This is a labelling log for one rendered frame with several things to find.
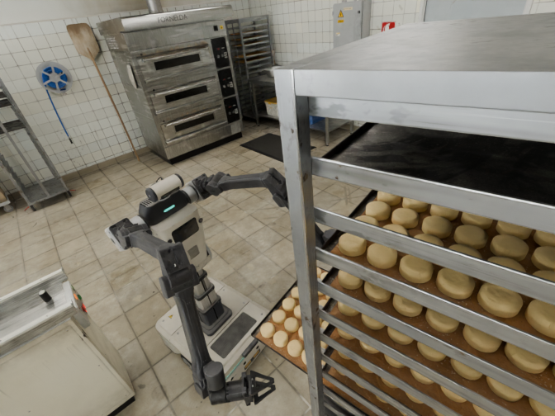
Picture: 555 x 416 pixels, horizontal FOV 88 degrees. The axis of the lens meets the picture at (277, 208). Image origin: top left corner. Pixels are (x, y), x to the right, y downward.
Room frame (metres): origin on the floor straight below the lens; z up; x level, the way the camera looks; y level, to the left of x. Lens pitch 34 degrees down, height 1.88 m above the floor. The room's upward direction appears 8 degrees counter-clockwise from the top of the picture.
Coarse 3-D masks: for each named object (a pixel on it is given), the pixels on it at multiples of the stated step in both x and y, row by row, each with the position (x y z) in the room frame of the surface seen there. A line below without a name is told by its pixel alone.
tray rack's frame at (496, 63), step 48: (336, 48) 0.49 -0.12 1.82; (384, 48) 0.43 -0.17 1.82; (432, 48) 0.38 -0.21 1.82; (480, 48) 0.34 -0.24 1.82; (528, 48) 0.30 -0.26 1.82; (336, 96) 0.33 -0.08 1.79; (384, 96) 0.29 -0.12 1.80; (432, 96) 0.26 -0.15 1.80; (480, 96) 0.24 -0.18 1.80; (528, 96) 0.22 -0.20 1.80
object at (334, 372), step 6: (330, 372) 0.39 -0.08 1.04; (336, 372) 0.39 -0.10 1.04; (336, 378) 0.38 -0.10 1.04; (342, 378) 0.37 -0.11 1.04; (348, 378) 0.37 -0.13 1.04; (348, 384) 0.36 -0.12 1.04; (354, 384) 0.35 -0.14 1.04; (354, 390) 0.34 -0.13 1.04; (360, 390) 0.34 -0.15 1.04; (366, 390) 0.34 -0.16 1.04; (366, 396) 0.32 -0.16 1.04; (372, 396) 0.32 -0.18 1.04; (372, 402) 0.31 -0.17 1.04; (378, 402) 0.31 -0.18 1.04; (384, 402) 0.30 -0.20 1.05; (384, 408) 0.29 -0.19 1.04; (390, 408) 0.29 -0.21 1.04; (396, 414) 0.28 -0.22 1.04; (402, 414) 0.27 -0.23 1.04
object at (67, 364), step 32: (0, 320) 0.91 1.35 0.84; (32, 320) 0.89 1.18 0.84; (64, 320) 0.86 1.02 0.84; (32, 352) 0.76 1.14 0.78; (64, 352) 0.81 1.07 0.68; (96, 352) 0.86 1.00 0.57; (0, 384) 0.68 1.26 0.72; (32, 384) 0.72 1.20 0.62; (64, 384) 0.76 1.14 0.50; (96, 384) 0.81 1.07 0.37; (128, 384) 0.88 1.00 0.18
